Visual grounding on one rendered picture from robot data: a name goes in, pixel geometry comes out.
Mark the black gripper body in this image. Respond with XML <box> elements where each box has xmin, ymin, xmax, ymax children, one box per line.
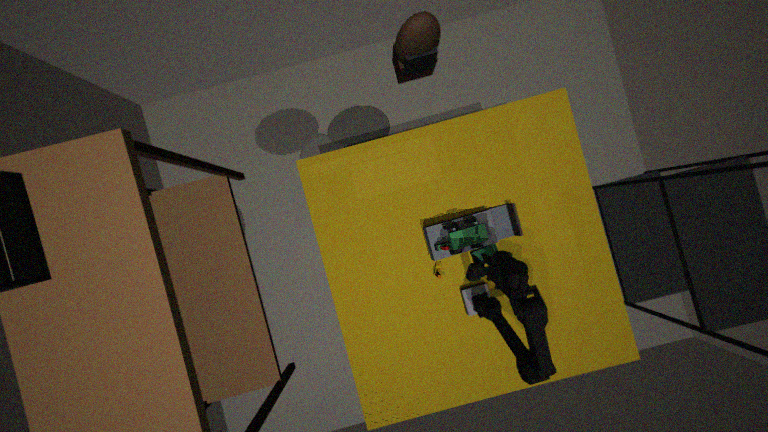
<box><xmin>465</xmin><ymin>262</ymin><xmax>505</xmax><ymax>290</ymax></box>

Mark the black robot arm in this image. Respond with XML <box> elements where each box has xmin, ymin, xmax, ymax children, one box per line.
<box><xmin>472</xmin><ymin>251</ymin><xmax>556</xmax><ymax>385</ymax></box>

